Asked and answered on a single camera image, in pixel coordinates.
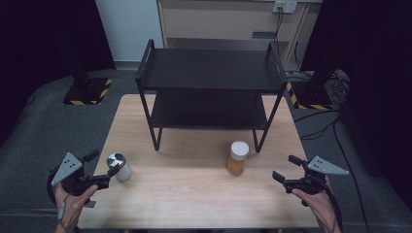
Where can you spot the light wooden cabinet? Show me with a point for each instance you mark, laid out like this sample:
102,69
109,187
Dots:
210,22

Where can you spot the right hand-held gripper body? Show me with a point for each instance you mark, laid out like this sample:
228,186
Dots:
311,183

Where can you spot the white wall socket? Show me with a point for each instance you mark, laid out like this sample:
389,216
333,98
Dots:
288,6

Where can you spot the jar with orange powder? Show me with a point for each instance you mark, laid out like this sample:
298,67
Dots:
236,165

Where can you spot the person's left hand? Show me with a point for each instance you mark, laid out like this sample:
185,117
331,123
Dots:
73,207

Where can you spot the black stand with striped base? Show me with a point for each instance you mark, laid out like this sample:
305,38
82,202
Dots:
311,93
84,90

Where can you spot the black two-tier rack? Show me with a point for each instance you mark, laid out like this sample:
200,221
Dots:
210,69

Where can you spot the person's right hand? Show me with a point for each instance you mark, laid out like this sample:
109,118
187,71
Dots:
322,207

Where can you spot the black curtain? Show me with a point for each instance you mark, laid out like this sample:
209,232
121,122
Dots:
382,64
39,39

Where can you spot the glass jar with white powder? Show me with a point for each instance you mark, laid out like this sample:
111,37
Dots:
124,173

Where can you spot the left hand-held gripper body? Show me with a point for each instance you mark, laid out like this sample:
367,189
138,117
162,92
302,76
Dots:
73,181

